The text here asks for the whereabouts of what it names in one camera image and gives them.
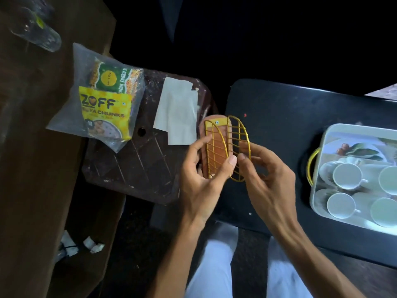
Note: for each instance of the clear drinking glass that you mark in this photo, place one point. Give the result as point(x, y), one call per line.
point(37, 30)

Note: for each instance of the person's left hand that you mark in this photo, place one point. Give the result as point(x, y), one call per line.
point(195, 189)

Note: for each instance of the person's right hand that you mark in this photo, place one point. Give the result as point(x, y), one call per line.
point(273, 189)

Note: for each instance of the green snack packet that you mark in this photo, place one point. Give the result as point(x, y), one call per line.
point(113, 78)

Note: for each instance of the brown plastic stool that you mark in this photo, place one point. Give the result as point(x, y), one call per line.
point(139, 170)

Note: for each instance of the person's right forearm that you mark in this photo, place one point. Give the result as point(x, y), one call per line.
point(316, 266)

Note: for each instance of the person's right thumb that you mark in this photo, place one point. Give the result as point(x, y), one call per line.
point(243, 167)

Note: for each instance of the white trousers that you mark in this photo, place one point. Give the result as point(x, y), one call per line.
point(214, 270)

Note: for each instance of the white paper sheet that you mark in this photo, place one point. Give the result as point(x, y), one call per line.
point(176, 114)

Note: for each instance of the clear plastic bag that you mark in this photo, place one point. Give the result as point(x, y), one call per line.
point(93, 74)

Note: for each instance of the yellow food packet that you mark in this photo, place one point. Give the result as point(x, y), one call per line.
point(105, 113)

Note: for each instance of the person's left forearm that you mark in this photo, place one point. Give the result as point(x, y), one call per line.
point(181, 260)

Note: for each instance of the white saucer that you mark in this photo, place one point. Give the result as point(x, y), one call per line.
point(326, 172)
point(321, 200)

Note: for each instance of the white cup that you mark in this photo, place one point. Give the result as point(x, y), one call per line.
point(389, 180)
point(384, 212)
point(340, 205)
point(347, 176)

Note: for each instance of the person's left thumb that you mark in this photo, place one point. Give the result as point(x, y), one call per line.
point(225, 172)

